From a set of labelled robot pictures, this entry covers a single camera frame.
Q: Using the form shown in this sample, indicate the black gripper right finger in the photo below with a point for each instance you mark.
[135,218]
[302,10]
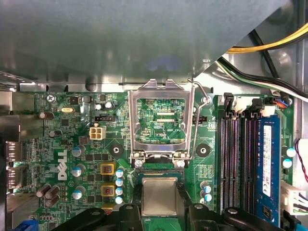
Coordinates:
[197,219]

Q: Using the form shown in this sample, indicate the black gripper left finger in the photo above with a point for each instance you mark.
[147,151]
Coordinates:
[131,219]

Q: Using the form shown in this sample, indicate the silver CPU chip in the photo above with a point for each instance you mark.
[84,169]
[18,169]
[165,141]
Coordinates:
[158,197]

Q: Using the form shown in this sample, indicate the CPU socket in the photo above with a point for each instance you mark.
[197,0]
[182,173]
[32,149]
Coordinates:
[158,171]

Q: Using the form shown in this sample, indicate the black RAM slot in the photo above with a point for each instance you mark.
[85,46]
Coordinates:
[234,156]
[250,156]
[224,156]

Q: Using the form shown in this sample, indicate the metal socket cover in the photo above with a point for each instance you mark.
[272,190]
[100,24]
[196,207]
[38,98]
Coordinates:
[158,145]

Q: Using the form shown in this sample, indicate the green Dell motherboard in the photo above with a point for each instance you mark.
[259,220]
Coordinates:
[113,137]

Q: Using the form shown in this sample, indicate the blue RAM stick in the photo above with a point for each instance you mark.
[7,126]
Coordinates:
[269,168]

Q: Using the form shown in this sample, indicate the cream four-pin power socket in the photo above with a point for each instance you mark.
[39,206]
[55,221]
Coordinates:
[97,133]

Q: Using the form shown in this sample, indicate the white board power connector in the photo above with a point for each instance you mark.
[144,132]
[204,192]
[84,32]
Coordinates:
[288,197]

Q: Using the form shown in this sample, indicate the blue expansion slot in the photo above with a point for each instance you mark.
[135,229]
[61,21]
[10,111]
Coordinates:
[29,225]

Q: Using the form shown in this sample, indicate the metal locking lever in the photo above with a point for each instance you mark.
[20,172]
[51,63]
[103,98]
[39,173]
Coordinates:
[203,90]

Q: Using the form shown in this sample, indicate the black PC case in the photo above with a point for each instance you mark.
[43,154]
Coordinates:
[300,115]

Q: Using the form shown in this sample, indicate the grey power supply unit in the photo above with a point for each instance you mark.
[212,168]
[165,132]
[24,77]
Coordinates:
[120,36]

